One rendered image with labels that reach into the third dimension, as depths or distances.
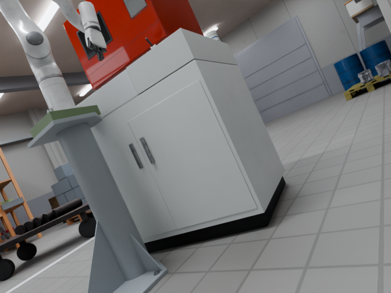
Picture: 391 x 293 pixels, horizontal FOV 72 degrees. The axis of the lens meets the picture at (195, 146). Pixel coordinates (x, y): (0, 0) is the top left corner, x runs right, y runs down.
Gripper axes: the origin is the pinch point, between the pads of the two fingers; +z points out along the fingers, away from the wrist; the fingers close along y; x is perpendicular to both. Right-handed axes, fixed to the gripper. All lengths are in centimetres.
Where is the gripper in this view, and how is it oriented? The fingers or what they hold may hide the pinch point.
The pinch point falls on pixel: (100, 56)
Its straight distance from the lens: 160.3
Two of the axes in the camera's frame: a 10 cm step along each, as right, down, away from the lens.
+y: -5.1, 0.2, -8.6
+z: 3.1, 9.4, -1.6
